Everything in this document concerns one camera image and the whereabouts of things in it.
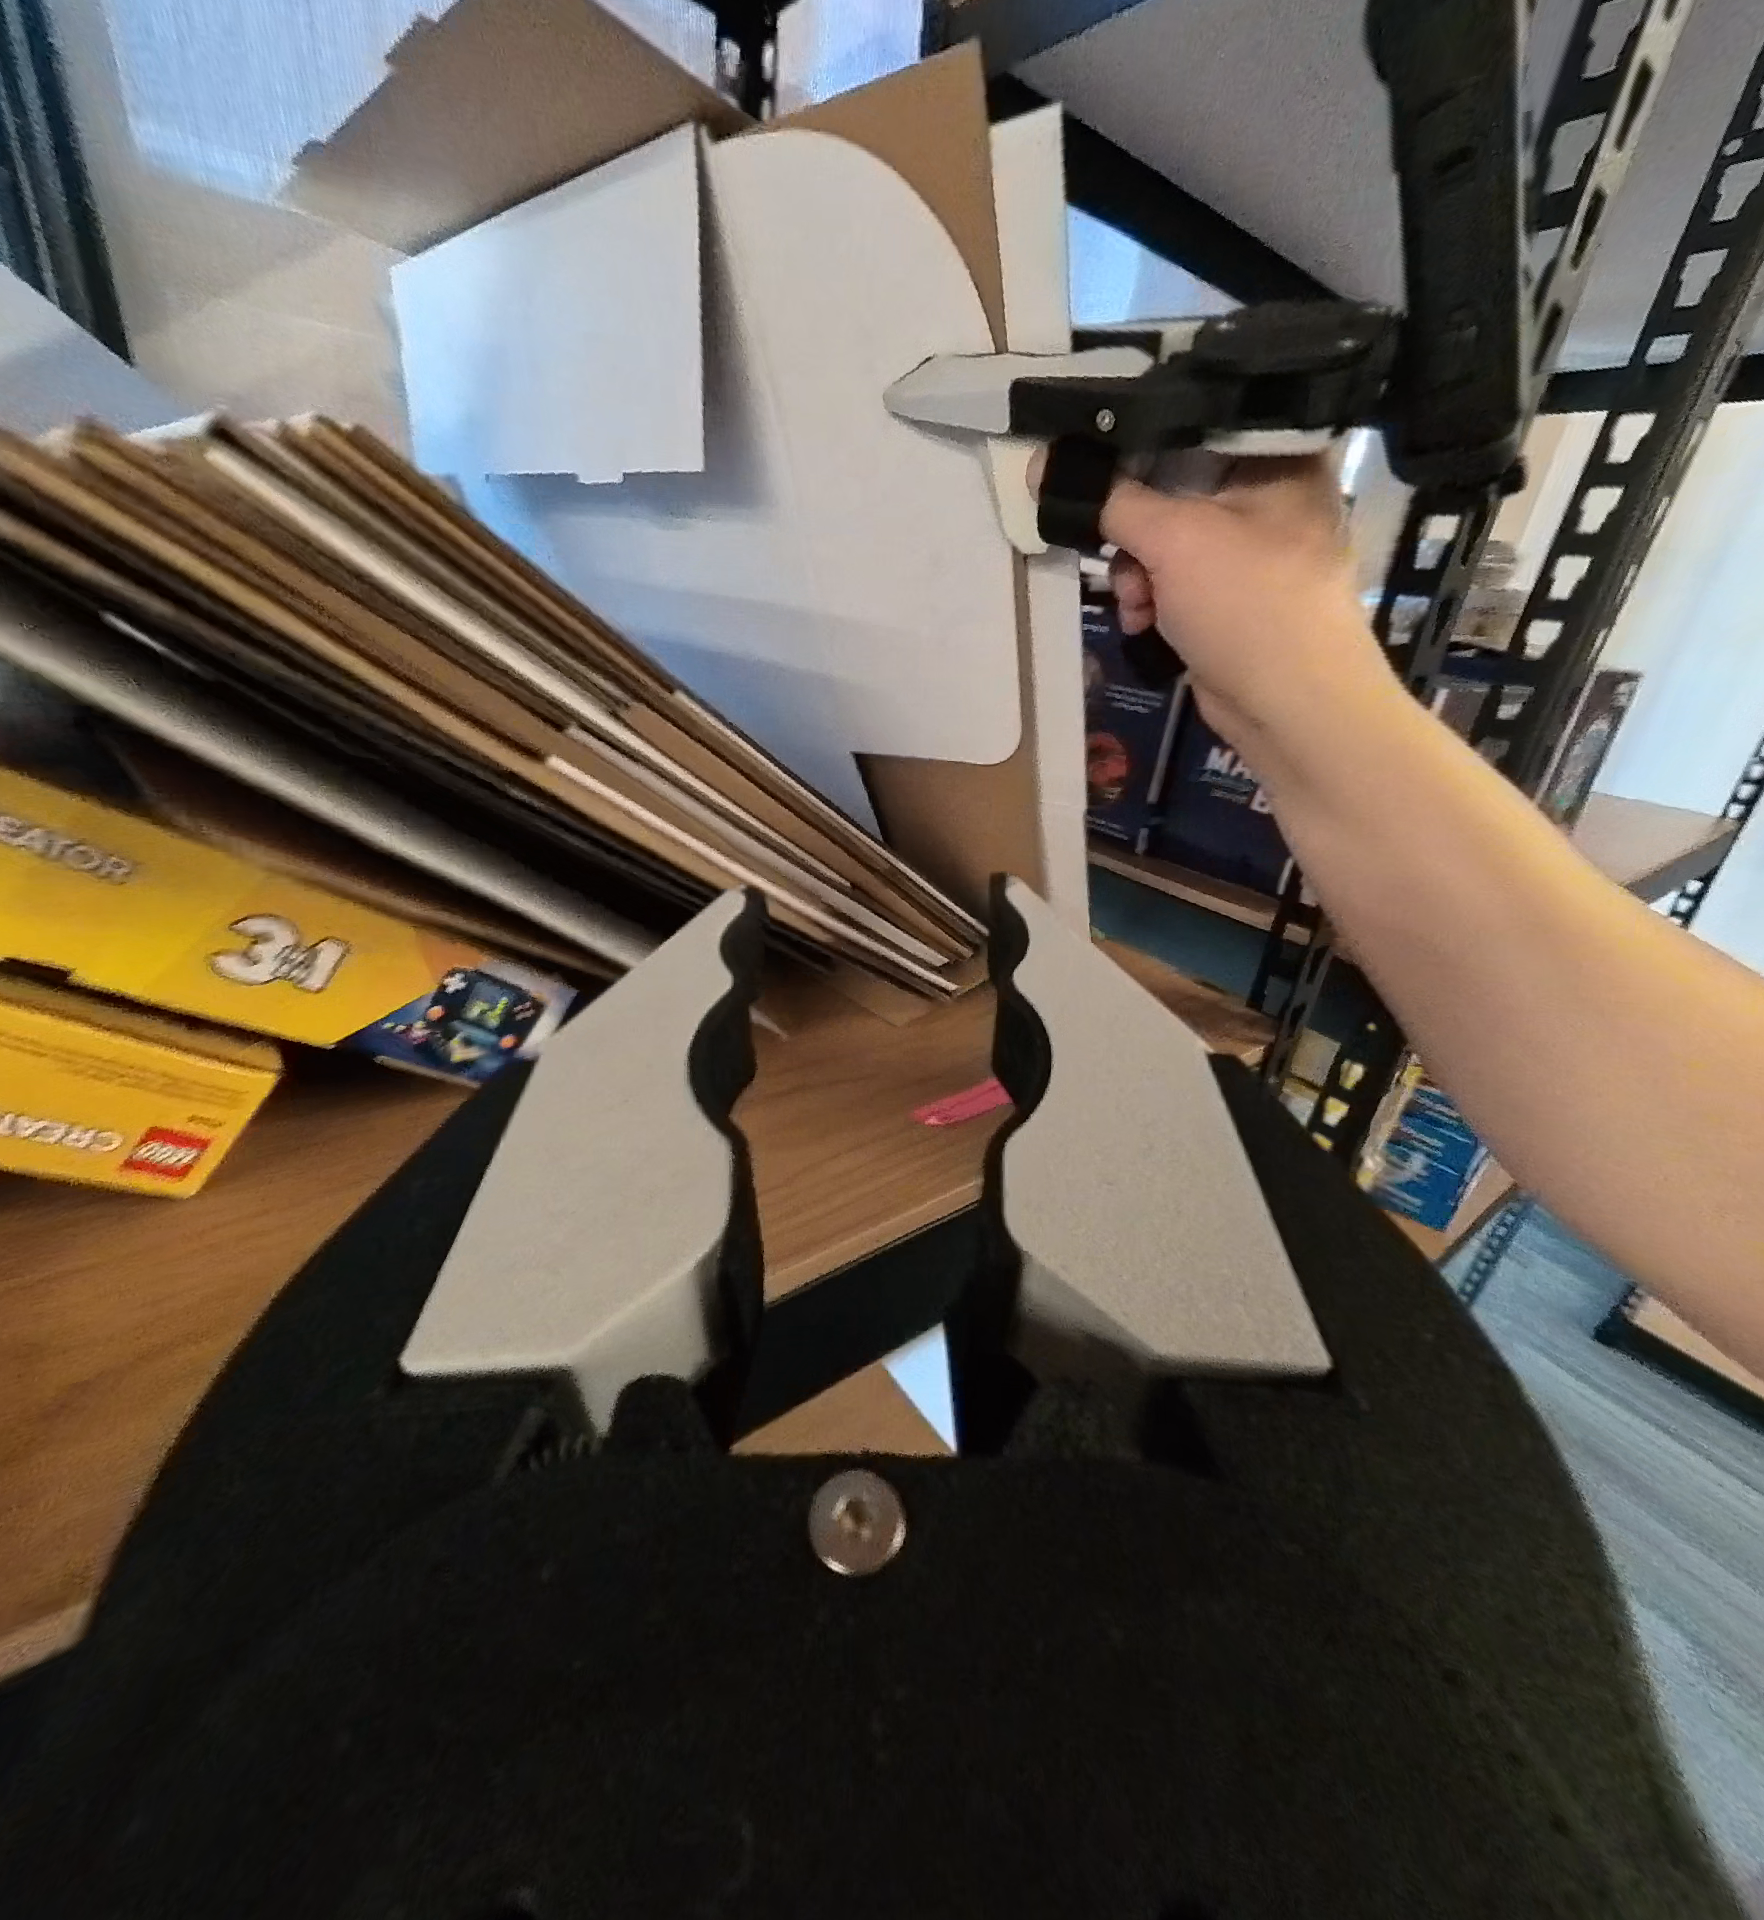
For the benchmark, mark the black metal shelf rack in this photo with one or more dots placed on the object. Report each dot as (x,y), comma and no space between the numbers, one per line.
(868,1305)

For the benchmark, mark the stack of cardboard boxes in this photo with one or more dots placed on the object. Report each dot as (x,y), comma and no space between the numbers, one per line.
(448,721)

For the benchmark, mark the dark window frame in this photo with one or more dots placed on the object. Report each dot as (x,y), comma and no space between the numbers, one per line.
(13,135)

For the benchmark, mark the pink paper tag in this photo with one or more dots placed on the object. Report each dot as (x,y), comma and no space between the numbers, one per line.
(958,1106)

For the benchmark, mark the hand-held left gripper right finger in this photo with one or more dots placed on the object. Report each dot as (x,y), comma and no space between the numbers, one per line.
(1168,1200)

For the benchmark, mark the blue white toy box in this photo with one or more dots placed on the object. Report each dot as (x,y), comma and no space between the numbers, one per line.
(1421,1148)

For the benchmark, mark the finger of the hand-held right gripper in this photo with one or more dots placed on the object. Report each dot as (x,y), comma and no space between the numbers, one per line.
(958,394)

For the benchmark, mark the dark blue toy box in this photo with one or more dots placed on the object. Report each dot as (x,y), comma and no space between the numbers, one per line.
(1130,735)
(1234,810)

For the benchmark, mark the person's right forearm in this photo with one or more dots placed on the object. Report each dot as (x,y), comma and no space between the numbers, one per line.
(1573,1022)

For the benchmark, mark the person's right hand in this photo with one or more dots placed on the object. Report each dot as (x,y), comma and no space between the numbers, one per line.
(1243,585)

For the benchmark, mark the small yellow toy box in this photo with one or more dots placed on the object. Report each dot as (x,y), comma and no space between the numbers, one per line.
(58,1095)

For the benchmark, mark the white cardboard sheet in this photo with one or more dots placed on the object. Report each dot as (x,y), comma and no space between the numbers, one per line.
(823,524)

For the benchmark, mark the large yellow toy box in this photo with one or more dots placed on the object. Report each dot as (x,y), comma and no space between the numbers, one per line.
(101,901)

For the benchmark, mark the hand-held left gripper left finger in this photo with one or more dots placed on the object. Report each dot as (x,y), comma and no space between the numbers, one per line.
(583,1200)

